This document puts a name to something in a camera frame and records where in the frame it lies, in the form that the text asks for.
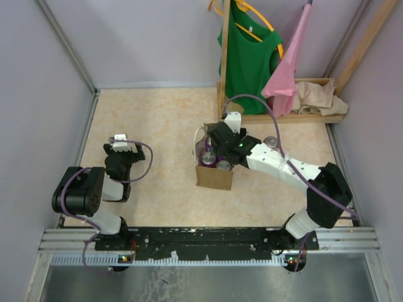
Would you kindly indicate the leaning wooden beam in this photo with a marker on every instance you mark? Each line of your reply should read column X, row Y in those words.
column 362, row 37

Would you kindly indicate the yellow clothes hanger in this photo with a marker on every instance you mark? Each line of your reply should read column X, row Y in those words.
column 246, row 9

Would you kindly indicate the burlap canvas bag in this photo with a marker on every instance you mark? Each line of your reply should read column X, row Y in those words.
column 209, row 177

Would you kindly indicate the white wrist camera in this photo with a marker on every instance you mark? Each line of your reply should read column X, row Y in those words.
column 119, row 143
column 233, row 120

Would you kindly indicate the red soda can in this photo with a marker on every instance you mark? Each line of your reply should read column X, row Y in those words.
column 271, row 141

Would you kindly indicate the green t-shirt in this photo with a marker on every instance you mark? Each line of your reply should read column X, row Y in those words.
column 250, row 63

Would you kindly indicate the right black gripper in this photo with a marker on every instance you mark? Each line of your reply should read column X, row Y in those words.
column 216, row 149

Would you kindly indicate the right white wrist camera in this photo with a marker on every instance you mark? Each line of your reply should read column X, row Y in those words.
column 233, row 120

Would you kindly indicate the beige crumpled cloth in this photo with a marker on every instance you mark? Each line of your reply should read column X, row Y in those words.
column 314, row 98

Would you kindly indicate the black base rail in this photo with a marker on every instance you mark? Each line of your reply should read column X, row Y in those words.
column 189, row 244

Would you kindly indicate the pink t-shirt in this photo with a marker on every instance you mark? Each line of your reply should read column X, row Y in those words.
column 281, row 87

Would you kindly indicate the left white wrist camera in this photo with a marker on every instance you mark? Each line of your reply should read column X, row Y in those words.
column 119, row 143

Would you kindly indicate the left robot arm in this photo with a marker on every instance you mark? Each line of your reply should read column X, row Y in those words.
column 81, row 191

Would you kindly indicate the wooden clothes rack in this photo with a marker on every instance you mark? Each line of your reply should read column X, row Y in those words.
column 222, row 99

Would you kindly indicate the silver top can front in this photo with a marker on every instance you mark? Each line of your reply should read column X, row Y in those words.
column 223, row 165

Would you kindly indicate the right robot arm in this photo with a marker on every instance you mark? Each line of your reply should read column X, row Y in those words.
column 327, row 192

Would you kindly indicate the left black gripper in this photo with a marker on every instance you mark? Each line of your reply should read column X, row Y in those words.
column 136, row 156

